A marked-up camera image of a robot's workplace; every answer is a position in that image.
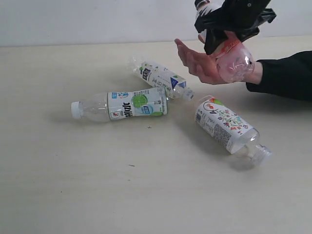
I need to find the clear bottle blue white label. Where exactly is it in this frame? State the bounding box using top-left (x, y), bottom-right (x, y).
top-left (128, 57), bottom-right (195, 101)

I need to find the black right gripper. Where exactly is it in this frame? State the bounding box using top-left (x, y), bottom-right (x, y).
top-left (195, 0), bottom-right (276, 55)

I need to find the clear bottle lime label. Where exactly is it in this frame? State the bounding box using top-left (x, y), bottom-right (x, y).
top-left (71, 87), bottom-right (168, 122)

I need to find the clear bottle floral label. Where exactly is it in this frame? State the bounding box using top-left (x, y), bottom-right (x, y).
top-left (195, 95), bottom-right (272, 167)

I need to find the person's open bare hand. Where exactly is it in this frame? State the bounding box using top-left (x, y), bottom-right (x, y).
top-left (175, 39), bottom-right (263, 85)

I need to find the forearm in black sleeve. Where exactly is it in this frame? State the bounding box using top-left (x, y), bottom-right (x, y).
top-left (246, 51), bottom-right (312, 101)

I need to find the pink peach bottle black cap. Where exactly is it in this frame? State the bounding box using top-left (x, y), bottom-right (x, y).
top-left (194, 0), bottom-right (256, 83)

